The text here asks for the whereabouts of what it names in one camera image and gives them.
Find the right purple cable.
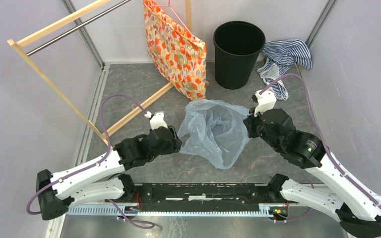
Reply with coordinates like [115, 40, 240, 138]
[259, 72, 381, 236]

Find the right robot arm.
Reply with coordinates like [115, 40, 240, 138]
[243, 108, 381, 238]

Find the wooden clothes rack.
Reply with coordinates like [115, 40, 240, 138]
[7, 0, 210, 146]

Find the floral orange cloth bag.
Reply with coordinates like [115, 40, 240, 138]
[143, 0, 207, 101]

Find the black plastic trash bin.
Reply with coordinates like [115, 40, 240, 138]
[213, 21, 266, 90]

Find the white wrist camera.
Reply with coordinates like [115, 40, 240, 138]
[253, 90, 277, 117]
[144, 111, 168, 130]

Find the light blue plastic bag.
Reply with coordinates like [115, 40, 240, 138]
[178, 99, 250, 170]

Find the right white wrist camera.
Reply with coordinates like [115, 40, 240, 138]
[253, 90, 277, 117]

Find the pink clothes hanger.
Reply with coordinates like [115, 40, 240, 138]
[144, 0, 205, 48]

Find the blue striped cloth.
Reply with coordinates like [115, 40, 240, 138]
[257, 39, 313, 101]

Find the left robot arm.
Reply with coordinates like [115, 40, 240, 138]
[36, 126, 182, 221]

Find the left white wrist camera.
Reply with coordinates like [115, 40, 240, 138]
[144, 111, 168, 130]

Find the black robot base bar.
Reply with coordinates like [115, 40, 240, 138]
[115, 183, 287, 212]

